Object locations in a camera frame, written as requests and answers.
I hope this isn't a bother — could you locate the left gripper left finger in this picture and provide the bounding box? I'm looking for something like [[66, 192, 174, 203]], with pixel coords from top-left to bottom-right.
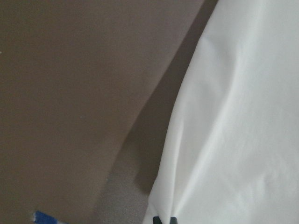
[[153, 216, 162, 224]]

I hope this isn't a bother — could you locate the cream long-sleeve cat shirt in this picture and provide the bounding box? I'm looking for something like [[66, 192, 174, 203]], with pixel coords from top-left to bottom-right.
[[143, 0, 299, 224]]

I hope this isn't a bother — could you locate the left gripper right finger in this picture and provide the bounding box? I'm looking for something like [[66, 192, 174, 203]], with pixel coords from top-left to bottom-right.
[[170, 217, 178, 224]]

